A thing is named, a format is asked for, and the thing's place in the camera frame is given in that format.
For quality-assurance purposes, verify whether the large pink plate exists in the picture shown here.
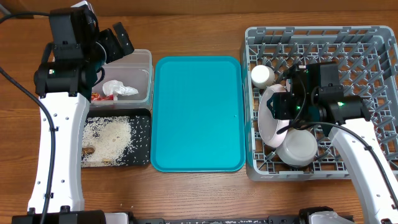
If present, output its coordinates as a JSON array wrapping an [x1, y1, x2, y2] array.
[[257, 84, 289, 148]]

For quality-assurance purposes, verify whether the white tissue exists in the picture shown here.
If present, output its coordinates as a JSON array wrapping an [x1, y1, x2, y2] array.
[[103, 80, 139, 97]]

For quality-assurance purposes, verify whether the grey bowl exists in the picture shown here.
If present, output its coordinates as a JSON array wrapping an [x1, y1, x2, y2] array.
[[276, 129, 318, 167]]

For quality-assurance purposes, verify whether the white paper cup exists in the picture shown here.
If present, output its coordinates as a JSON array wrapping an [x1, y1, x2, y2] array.
[[251, 65, 275, 89]]

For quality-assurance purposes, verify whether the red snack wrapper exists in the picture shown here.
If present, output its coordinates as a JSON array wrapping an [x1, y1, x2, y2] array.
[[91, 92, 114, 101]]

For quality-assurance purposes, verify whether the white rice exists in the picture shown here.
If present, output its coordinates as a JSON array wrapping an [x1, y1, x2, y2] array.
[[81, 115, 150, 166]]

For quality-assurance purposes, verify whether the brown food piece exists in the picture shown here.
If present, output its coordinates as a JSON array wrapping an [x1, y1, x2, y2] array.
[[82, 147, 95, 156]]

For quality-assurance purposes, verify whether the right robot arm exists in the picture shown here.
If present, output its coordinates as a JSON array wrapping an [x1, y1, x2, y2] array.
[[258, 62, 397, 223]]

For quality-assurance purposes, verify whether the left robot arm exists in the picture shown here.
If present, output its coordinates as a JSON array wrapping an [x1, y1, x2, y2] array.
[[12, 21, 134, 223]]

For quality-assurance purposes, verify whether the grey dishwasher rack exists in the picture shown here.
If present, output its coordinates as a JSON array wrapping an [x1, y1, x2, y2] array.
[[240, 26, 397, 181]]

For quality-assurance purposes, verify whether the clear plastic bin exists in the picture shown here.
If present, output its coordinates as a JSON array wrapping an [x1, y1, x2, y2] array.
[[90, 49, 154, 110]]

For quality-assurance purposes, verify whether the teal serving tray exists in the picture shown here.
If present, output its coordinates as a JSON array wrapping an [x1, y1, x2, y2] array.
[[150, 56, 246, 172]]

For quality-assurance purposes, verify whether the black plastic tray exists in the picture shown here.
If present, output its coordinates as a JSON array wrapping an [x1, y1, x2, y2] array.
[[81, 108, 152, 168]]

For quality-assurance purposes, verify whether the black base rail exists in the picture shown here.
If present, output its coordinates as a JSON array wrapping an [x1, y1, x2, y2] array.
[[129, 215, 300, 224]]

